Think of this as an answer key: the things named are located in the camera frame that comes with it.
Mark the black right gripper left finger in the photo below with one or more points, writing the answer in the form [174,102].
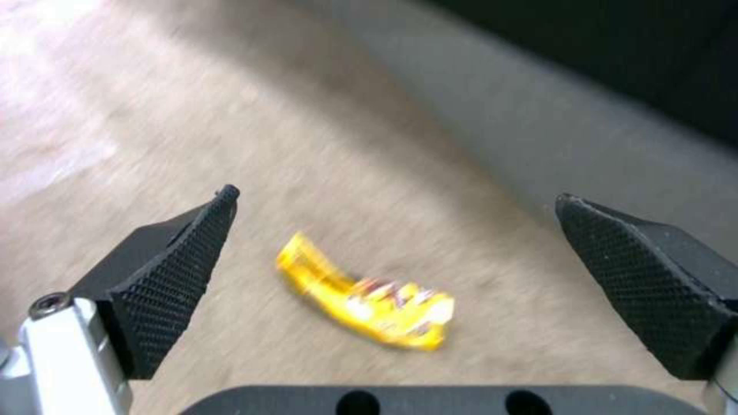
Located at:
[161,285]

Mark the dark furniture base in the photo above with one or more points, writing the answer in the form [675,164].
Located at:
[622,47]

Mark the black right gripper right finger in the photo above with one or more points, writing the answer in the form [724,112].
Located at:
[640,276]

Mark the yellow crumpled snack wrapper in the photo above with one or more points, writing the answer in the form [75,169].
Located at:
[369,298]

